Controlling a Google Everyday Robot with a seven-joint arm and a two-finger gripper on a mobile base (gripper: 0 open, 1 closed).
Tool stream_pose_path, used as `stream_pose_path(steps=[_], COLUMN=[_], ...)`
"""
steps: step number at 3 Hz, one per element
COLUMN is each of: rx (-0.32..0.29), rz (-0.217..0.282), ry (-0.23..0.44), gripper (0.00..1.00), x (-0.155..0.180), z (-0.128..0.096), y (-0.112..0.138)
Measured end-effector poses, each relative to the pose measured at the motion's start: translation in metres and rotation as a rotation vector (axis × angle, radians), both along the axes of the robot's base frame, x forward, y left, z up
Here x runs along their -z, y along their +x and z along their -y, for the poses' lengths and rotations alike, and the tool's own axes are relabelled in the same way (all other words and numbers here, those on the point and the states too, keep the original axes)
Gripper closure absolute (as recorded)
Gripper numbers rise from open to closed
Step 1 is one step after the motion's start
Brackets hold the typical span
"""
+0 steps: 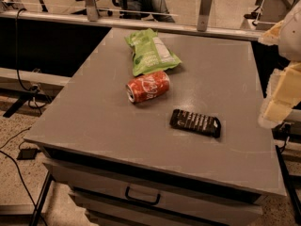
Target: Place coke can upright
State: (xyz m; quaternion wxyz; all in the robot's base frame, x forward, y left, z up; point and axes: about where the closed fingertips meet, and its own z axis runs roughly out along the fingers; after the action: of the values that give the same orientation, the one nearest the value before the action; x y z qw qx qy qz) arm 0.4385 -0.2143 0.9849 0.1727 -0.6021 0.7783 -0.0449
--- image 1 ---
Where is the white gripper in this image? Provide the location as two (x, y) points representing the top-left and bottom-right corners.
(258, 0), (301, 128)

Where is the red coke can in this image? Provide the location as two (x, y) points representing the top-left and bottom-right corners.
(126, 71), (170, 104)

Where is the black snack bar wrapper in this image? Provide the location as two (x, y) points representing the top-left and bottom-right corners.
(169, 109), (221, 138)

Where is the green chip bag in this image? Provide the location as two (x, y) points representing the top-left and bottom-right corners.
(125, 28), (182, 76)

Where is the person on office chair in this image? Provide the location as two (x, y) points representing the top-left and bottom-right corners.
(59, 0), (177, 24)

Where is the grey drawer cabinet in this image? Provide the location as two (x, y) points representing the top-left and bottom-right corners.
(26, 28), (286, 226)

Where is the black power adapter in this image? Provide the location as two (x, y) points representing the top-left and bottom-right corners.
(17, 149), (38, 160)

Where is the metal guard rail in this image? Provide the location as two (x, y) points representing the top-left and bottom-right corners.
(0, 0), (271, 42)

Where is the black drawer handle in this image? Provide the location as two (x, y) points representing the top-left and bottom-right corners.
(124, 186), (161, 206)

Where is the black hanging cable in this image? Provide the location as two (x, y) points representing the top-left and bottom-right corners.
(13, 7), (51, 110)

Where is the black floor cable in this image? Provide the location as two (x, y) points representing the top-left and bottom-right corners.
(0, 125), (48, 226)

